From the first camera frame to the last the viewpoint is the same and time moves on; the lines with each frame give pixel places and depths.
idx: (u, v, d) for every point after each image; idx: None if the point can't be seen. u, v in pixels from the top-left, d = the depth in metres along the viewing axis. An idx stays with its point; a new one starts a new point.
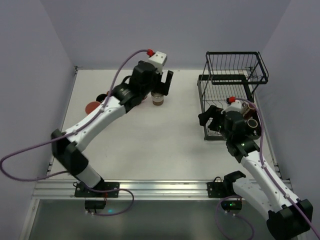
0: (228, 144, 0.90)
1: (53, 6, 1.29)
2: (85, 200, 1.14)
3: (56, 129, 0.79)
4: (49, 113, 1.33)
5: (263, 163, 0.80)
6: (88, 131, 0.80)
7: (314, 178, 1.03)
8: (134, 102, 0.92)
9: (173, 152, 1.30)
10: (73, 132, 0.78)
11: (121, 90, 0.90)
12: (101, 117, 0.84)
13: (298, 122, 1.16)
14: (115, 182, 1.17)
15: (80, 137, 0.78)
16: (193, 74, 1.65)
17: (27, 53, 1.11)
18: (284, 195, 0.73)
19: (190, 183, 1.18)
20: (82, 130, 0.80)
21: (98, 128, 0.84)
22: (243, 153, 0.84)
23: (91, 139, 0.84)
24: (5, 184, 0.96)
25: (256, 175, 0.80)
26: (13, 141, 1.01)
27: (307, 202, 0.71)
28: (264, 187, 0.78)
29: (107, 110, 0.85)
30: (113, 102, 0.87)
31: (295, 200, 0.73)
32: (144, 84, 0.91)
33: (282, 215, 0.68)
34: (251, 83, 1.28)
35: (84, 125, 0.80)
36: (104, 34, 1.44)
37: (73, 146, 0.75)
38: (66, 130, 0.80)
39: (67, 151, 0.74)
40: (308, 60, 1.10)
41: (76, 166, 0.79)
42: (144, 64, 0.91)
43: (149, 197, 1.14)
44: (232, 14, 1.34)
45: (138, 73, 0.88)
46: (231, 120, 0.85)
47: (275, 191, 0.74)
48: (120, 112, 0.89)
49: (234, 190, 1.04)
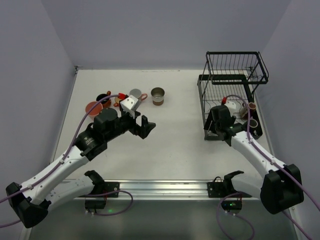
0: (218, 130, 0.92)
1: (52, 6, 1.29)
2: (85, 200, 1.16)
3: (11, 183, 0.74)
4: (49, 112, 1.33)
5: (250, 138, 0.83)
6: (45, 186, 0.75)
7: (315, 179, 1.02)
8: (95, 152, 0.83)
9: (173, 152, 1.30)
10: (28, 187, 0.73)
11: (84, 137, 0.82)
12: (60, 170, 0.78)
13: (299, 122, 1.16)
14: (114, 183, 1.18)
15: (36, 193, 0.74)
16: (193, 74, 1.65)
17: (27, 53, 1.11)
18: (271, 162, 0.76)
19: (190, 183, 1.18)
20: (38, 184, 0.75)
21: (58, 180, 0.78)
22: (232, 133, 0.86)
23: (50, 191, 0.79)
24: (5, 183, 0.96)
25: (245, 151, 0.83)
26: (14, 140, 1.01)
27: (294, 166, 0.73)
28: (254, 160, 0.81)
29: (67, 161, 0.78)
30: (75, 152, 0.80)
31: (282, 165, 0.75)
32: (108, 131, 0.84)
33: (269, 178, 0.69)
34: (250, 83, 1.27)
35: (40, 179, 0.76)
36: (104, 35, 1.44)
37: (27, 203, 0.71)
38: (22, 185, 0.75)
39: (21, 209, 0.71)
40: (308, 60, 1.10)
41: (34, 221, 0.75)
42: (108, 112, 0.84)
43: (148, 197, 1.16)
44: (232, 14, 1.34)
45: (99, 122, 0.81)
46: (215, 108, 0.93)
47: (262, 160, 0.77)
48: (83, 162, 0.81)
49: (234, 187, 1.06)
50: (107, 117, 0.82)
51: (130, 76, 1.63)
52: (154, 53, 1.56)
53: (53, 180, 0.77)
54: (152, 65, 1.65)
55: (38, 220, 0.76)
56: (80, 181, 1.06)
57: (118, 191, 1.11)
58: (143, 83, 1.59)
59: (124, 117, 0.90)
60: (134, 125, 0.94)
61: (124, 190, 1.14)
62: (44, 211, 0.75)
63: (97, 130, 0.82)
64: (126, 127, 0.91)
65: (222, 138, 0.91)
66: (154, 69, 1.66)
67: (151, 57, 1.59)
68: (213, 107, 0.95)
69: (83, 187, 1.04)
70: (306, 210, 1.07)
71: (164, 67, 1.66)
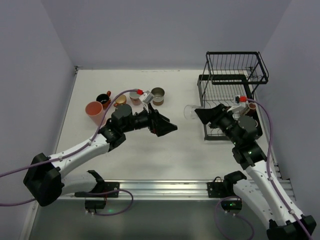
0: (234, 150, 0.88)
1: (53, 6, 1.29)
2: (85, 200, 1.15)
3: (40, 153, 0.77)
4: (49, 112, 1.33)
5: (270, 175, 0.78)
6: (73, 161, 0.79)
7: (314, 179, 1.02)
8: (115, 145, 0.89)
9: (172, 152, 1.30)
10: (58, 158, 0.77)
11: (107, 129, 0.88)
12: (87, 150, 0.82)
13: (298, 122, 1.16)
14: (114, 183, 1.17)
15: (64, 165, 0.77)
16: (193, 74, 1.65)
17: (27, 54, 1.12)
18: (289, 210, 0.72)
19: (190, 183, 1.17)
20: (67, 158, 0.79)
21: (82, 159, 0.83)
22: (250, 162, 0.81)
23: (71, 169, 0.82)
24: (6, 184, 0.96)
25: (261, 186, 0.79)
26: (14, 140, 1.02)
27: (311, 218, 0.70)
28: (269, 198, 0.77)
29: (95, 143, 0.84)
30: (101, 138, 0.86)
31: (300, 215, 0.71)
32: (124, 125, 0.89)
33: (286, 233, 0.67)
34: (250, 83, 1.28)
35: (70, 153, 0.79)
36: (103, 34, 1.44)
37: (55, 172, 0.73)
38: (51, 156, 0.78)
39: (48, 177, 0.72)
40: (308, 60, 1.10)
41: (50, 195, 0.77)
42: (123, 107, 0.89)
43: (148, 197, 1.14)
44: (232, 14, 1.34)
45: (115, 118, 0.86)
46: (243, 128, 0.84)
47: (280, 206, 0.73)
48: (105, 149, 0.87)
49: (234, 191, 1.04)
50: (124, 115, 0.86)
51: (130, 76, 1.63)
52: (154, 53, 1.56)
53: (80, 156, 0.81)
54: (152, 65, 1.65)
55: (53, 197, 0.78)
56: (86, 176, 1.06)
57: (118, 190, 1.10)
58: (143, 83, 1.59)
59: (142, 114, 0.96)
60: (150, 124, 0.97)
61: (124, 190, 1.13)
62: (61, 188, 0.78)
63: (116, 125, 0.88)
64: (143, 123, 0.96)
65: (238, 160, 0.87)
66: (154, 69, 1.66)
67: (151, 57, 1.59)
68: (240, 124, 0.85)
69: (88, 182, 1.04)
70: (305, 211, 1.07)
71: (164, 67, 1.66)
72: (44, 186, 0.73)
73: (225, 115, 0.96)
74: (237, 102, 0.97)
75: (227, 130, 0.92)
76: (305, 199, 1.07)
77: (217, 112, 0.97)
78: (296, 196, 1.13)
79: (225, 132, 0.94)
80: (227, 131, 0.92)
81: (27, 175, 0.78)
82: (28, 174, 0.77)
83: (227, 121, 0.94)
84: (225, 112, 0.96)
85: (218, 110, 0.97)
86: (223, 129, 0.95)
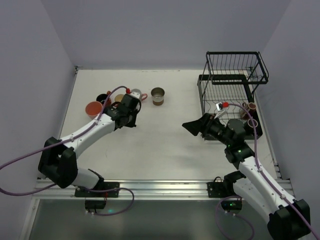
0: (226, 151, 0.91)
1: (53, 6, 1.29)
2: (85, 200, 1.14)
3: (50, 138, 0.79)
4: (49, 112, 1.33)
5: (259, 167, 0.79)
6: (84, 140, 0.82)
7: (314, 179, 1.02)
8: (120, 123, 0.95)
9: (172, 152, 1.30)
10: (70, 138, 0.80)
11: (110, 110, 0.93)
12: (94, 129, 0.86)
13: (298, 122, 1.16)
14: (114, 182, 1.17)
15: (76, 144, 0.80)
16: (193, 74, 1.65)
17: (27, 54, 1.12)
18: (280, 196, 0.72)
19: (190, 183, 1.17)
20: (78, 138, 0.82)
21: (92, 138, 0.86)
22: (240, 158, 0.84)
23: (83, 149, 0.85)
24: (6, 184, 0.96)
25: (253, 179, 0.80)
26: (15, 140, 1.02)
27: (304, 201, 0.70)
28: (262, 190, 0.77)
29: (101, 122, 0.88)
30: (105, 118, 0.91)
31: (292, 200, 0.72)
32: (131, 108, 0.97)
33: (280, 215, 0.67)
34: (250, 83, 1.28)
35: (78, 134, 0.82)
36: (103, 34, 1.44)
37: (69, 152, 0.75)
38: (61, 139, 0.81)
39: (63, 158, 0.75)
40: (308, 59, 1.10)
41: (68, 177, 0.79)
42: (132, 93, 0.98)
43: (149, 197, 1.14)
44: (231, 14, 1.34)
45: (128, 98, 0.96)
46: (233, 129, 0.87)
47: (271, 193, 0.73)
48: (111, 127, 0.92)
49: (234, 191, 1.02)
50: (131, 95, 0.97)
51: (131, 76, 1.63)
52: (154, 53, 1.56)
53: (90, 136, 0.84)
54: (152, 65, 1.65)
55: (71, 178, 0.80)
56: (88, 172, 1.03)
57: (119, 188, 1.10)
58: (143, 83, 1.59)
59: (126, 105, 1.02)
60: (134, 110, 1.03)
61: (126, 188, 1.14)
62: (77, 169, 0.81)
63: (122, 105, 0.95)
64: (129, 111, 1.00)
65: (230, 160, 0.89)
66: (154, 69, 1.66)
67: (151, 57, 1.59)
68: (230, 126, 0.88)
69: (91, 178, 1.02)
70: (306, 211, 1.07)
71: (164, 67, 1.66)
72: (61, 166, 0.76)
73: (213, 122, 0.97)
74: (219, 109, 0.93)
75: (220, 135, 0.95)
76: (306, 199, 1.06)
77: (204, 121, 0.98)
78: (296, 196, 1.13)
79: (217, 137, 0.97)
80: (219, 136, 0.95)
81: (41, 162, 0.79)
82: (41, 160, 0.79)
83: (216, 127, 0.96)
84: (213, 119, 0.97)
85: (206, 119, 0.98)
86: (214, 135, 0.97)
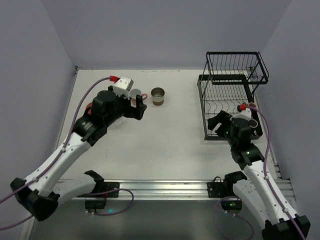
0: (233, 150, 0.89)
1: (52, 6, 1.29)
2: (85, 200, 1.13)
3: (16, 178, 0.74)
4: (49, 112, 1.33)
5: (266, 174, 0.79)
6: (50, 178, 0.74)
7: (314, 179, 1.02)
8: (96, 137, 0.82)
9: (172, 152, 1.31)
10: (33, 180, 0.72)
11: (82, 122, 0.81)
12: (62, 158, 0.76)
13: (299, 122, 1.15)
14: (114, 182, 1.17)
15: (41, 185, 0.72)
16: (193, 74, 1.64)
17: (27, 54, 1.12)
18: (283, 209, 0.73)
19: (190, 183, 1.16)
20: (43, 175, 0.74)
21: (62, 169, 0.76)
22: (247, 160, 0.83)
23: (56, 182, 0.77)
24: (6, 184, 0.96)
25: (257, 185, 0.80)
26: (14, 141, 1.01)
27: (305, 218, 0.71)
28: (264, 198, 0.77)
29: (69, 148, 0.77)
30: (75, 138, 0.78)
31: (294, 214, 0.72)
32: (107, 113, 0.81)
33: (278, 229, 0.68)
34: (251, 83, 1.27)
35: (44, 170, 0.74)
36: (103, 34, 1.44)
37: (33, 197, 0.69)
38: (27, 179, 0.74)
39: (28, 202, 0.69)
40: (308, 59, 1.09)
41: (44, 214, 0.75)
42: (105, 94, 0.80)
43: (150, 197, 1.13)
44: (231, 14, 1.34)
45: (98, 104, 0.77)
46: (237, 126, 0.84)
47: (274, 204, 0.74)
48: (86, 147, 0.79)
49: (233, 191, 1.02)
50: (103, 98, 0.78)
51: (131, 76, 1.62)
52: (155, 53, 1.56)
53: (56, 169, 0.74)
54: (152, 65, 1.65)
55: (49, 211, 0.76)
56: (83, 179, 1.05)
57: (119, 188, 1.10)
58: (143, 83, 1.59)
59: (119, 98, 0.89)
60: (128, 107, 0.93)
61: (125, 189, 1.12)
62: (55, 201, 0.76)
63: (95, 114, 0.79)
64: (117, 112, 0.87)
65: (236, 160, 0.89)
66: (154, 69, 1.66)
67: (151, 57, 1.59)
68: (234, 123, 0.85)
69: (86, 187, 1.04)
70: (306, 212, 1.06)
71: (164, 67, 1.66)
72: (31, 210, 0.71)
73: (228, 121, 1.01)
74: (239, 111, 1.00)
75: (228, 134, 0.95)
76: (306, 200, 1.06)
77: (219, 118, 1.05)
78: (296, 196, 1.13)
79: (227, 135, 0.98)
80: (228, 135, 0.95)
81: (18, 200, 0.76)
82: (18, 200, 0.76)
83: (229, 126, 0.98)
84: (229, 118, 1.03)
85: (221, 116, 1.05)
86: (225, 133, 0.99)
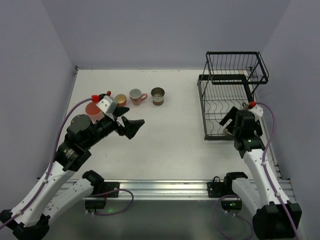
0: (235, 138, 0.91)
1: (52, 6, 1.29)
2: (85, 200, 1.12)
3: (3, 211, 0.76)
4: (49, 112, 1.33)
5: (264, 161, 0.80)
6: (35, 209, 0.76)
7: (315, 179, 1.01)
8: (79, 164, 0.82)
9: (172, 152, 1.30)
10: (18, 212, 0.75)
11: (64, 148, 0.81)
12: (45, 189, 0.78)
13: (299, 122, 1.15)
14: (114, 182, 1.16)
15: (27, 217, 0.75)
16: (193, 74, 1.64)
17: (27, 53, 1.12)
18: (275, 194, 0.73)
19: (190, 183, 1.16)
20: (28, 208, 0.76)
21: (46, 199, 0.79)
22: (247, 147, 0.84)
23: (41, 211, 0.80)
24: (6, 183, 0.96)
25: (254, 171, 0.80)
26: (14, 140, 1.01)
27: (297, 205, 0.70)
28: (259, 184, 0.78)
29: (52, 178, 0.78)
30: (57, 167, 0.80)
31: (286, 201, 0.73)
32: (85, 139, 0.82)
33: (268, 210, 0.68)
34: (251, 83, 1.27)
35: (28, 203, 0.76)
36: (103, 34, 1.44)
37: (20, 229, 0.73)
38: (13, 211, 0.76)
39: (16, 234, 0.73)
40: (308, 58, 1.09)
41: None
42: (81, 119, 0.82)
43: (150, 197, 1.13)
44: (231, 14, 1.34)
45: (73, 133, 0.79)
46: (241, 115, 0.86)
47: (267, 188, 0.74)
48: (68, 175, 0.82)
49: (232, 188, 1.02)
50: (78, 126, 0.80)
51: (131, 77, 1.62)
52: (154, 53, 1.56)
53: (40, 201, 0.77)
54: (152, 65, 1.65)
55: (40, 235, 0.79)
56: (78, 186, 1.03)
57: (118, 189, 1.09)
58: (144, 83, 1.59)
59: (104, 119, 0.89)
60: (117, 126, 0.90)
61: (125, 190, 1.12)
62: (44, 226, 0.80)
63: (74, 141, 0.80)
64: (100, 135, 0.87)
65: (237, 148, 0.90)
66: (154, 69, 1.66)
67: (151, 57, 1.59)
68: (239, 112, 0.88)
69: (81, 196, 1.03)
70: (306, 212, 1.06)
71: (164, 67, 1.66)
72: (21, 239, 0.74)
73: None
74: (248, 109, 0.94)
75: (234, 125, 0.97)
76: (306, 200, 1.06)
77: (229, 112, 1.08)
78: (296, 196, 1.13)
79: None
80: None
81: None
82: None
83: None
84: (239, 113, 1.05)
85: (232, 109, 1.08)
86: None
